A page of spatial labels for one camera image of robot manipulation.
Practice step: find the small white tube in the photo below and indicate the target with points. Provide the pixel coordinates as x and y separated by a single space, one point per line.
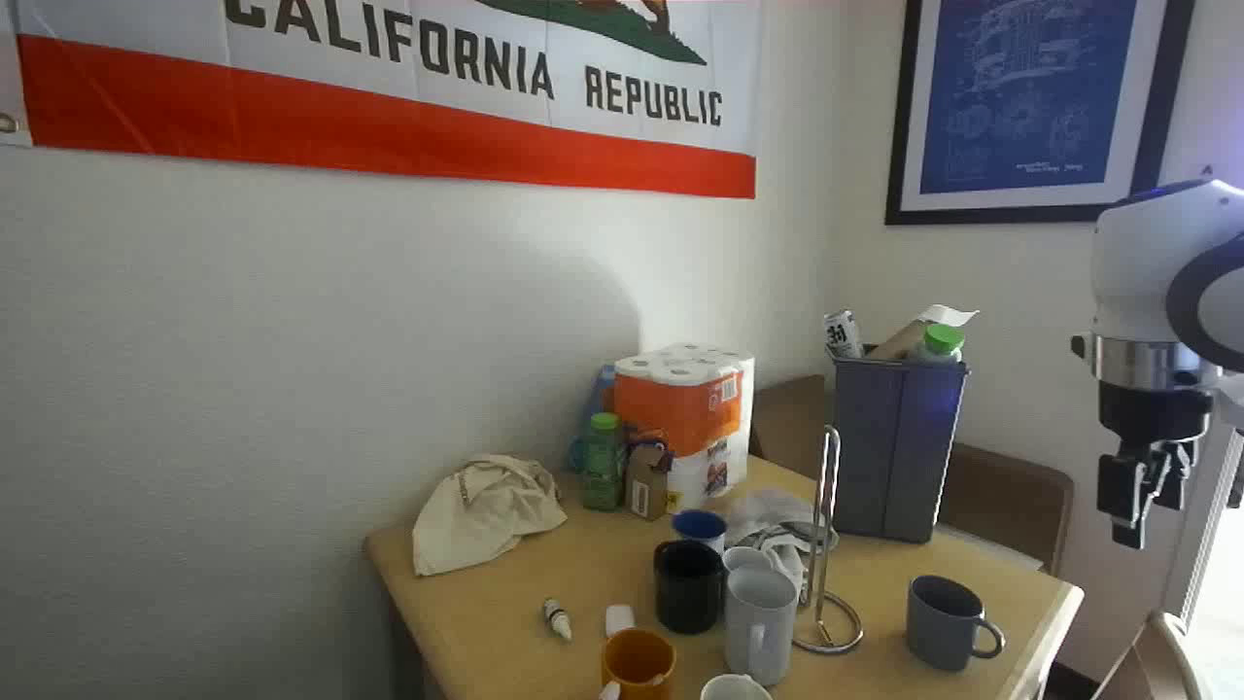
555 618

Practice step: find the black mug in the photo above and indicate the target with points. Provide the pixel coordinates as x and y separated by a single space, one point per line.
689 586

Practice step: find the small brown bottle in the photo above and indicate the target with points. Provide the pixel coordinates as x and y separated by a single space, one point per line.
646 475

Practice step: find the orange toilet paper pack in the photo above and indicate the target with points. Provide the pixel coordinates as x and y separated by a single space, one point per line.
694 399

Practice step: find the framed blue blueprint picture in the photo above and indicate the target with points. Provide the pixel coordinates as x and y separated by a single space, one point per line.
1031 110

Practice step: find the white mug bottom edge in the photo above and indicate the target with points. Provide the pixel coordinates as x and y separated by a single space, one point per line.
732 687

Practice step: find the white crumpled cloth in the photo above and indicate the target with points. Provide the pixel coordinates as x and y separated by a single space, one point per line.
784 532

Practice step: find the small white packet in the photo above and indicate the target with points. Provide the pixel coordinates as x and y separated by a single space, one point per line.
619 617

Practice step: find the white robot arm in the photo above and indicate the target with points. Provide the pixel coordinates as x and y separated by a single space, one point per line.
1168 358

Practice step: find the dark grey mug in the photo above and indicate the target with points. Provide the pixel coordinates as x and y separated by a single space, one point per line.
947 624

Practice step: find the grey tall mug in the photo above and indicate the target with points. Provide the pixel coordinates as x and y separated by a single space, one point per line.
758 624

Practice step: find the cream towel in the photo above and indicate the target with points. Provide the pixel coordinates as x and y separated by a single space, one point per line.
479 512

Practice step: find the California Republic flag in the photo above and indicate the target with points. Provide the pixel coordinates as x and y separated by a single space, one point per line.
623 96

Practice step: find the metal paper towel holder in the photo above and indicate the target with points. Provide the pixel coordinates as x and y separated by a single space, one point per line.
833 628

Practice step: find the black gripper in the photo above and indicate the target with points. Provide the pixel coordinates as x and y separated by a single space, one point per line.
1153 459

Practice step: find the orange mug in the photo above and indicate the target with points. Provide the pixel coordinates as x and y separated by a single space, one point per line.
638 665

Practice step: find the green plastic bottle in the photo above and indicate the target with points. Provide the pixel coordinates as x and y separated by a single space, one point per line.
602 454

